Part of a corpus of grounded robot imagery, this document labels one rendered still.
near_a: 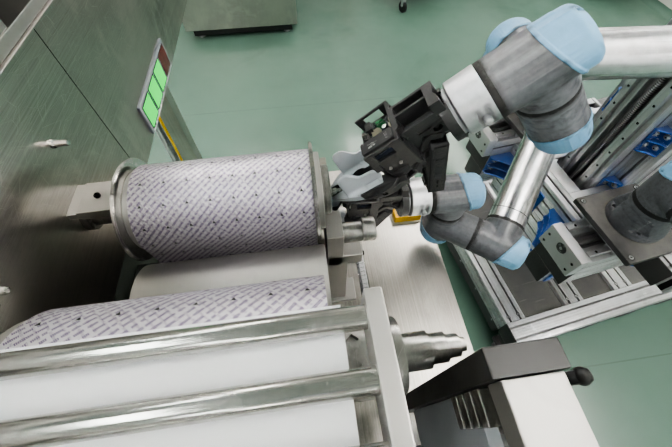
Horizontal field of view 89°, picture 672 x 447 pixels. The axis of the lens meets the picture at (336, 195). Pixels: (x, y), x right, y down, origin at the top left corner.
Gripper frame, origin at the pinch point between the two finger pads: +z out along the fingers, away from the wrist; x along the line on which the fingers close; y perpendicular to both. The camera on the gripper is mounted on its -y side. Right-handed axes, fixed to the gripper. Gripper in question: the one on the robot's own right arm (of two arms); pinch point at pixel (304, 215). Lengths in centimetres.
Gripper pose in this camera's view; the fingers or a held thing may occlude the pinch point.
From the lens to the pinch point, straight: 67.8
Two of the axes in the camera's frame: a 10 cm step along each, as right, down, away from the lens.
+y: 0.0, -5.8, -8.2
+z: -9.9, 1.1, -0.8
